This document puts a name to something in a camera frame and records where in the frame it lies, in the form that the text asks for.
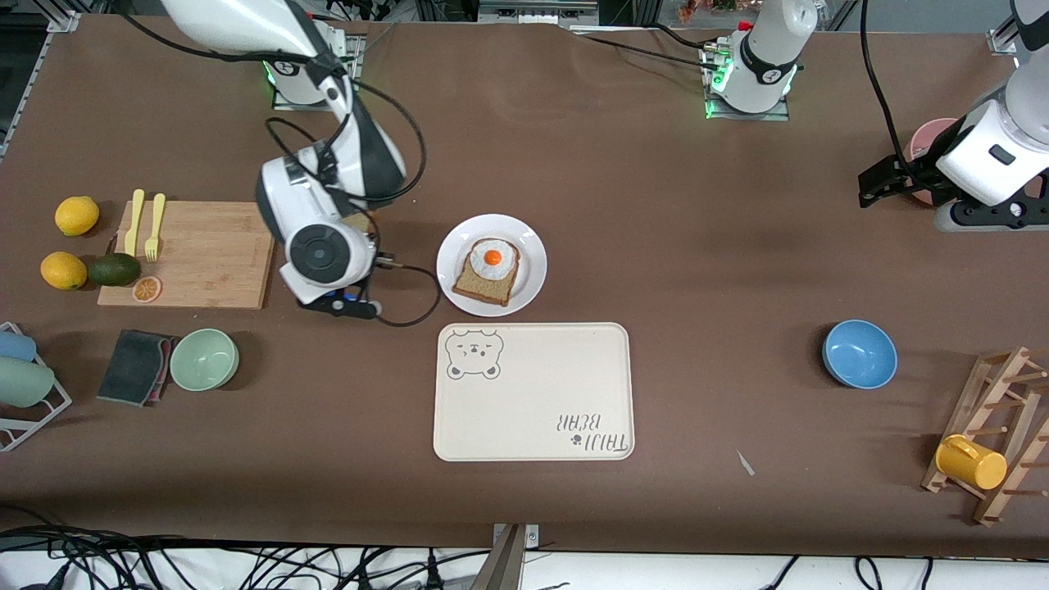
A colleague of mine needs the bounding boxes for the metal table bracket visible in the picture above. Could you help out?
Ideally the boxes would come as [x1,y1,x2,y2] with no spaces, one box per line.
[471,523,542,590]

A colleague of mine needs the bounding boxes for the pink bowl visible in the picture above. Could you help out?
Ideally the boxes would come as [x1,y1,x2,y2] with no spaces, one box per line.
[906,118,961,206]

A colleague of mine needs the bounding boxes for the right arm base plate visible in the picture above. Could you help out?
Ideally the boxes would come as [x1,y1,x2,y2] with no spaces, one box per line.
[270,33,363,111]

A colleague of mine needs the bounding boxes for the white wire rack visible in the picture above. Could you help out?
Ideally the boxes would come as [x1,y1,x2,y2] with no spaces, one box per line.
[0,322,73,452]

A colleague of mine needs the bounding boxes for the dark grey cloth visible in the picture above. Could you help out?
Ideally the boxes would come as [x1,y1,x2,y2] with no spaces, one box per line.
[97,329,177,407]

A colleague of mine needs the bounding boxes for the pale green cup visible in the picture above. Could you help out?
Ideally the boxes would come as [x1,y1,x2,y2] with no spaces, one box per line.
[0,357,56,408]

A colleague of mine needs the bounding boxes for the yellow cup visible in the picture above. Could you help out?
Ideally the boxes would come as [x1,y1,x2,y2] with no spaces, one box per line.
[935,434,1008,491]

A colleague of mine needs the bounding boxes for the black cable bundle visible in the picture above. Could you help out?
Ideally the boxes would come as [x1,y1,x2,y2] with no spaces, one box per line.
[0,504,493,590]

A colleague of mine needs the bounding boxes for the pale green bowl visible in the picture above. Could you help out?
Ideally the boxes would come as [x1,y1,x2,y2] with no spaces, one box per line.
[170,329,240,392]

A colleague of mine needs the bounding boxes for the green avocado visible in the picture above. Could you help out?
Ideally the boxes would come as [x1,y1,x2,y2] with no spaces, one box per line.
[88,253,142,287]

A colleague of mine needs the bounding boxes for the cream bear print tray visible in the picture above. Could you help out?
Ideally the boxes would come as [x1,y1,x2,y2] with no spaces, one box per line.
[433,322,635,462]

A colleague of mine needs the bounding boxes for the black base cable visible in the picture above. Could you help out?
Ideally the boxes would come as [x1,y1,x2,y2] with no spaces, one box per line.
[565,25,722,70]

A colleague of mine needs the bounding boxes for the white round plate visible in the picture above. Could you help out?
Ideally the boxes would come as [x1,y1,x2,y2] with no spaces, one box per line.
[436,214,547,317]

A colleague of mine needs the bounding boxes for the wooden cutting board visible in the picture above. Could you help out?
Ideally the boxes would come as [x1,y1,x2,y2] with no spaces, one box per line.
[98,202,276,311]

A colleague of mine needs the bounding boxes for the yellow plastic knife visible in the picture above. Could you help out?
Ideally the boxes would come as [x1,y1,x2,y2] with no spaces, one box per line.
[125,189,145,257]

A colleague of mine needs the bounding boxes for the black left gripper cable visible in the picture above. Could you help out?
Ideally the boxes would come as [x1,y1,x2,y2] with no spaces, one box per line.
[859,0,912,165]

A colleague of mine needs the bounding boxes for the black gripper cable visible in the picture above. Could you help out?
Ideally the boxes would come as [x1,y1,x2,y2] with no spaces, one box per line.
[265,78,443,329]
[859,0,912,165]

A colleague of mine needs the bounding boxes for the light blue cup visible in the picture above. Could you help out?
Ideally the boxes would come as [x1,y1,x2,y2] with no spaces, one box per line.
[0,329,38,363]

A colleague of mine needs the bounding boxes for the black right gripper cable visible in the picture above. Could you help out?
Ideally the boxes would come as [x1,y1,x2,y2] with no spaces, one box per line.
[265,78,443,329]

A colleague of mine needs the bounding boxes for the wooden peg drying rack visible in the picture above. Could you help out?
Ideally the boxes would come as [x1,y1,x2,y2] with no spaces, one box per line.
[921,347,1049,526]

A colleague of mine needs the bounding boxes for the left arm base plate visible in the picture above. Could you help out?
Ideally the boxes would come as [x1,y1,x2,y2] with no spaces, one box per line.
[703,37,792,122]

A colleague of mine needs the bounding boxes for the fried egg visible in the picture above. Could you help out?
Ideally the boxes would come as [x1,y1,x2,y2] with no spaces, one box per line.
[470,238,517,282]

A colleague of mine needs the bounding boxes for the yellow lemon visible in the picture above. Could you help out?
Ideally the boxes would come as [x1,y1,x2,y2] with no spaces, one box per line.
[40,252,88,291]
[55,196,100,237]

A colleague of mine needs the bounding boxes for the black cable loops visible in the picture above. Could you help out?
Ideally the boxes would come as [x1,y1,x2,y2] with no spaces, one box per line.
[758,556,935,590]

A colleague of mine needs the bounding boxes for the yellow plastic fork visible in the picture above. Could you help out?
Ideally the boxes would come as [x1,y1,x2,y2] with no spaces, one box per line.
[145,193,166,262]

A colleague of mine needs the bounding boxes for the blue bowl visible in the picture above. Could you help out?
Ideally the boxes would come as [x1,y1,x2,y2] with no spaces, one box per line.
[822,320,898,390]

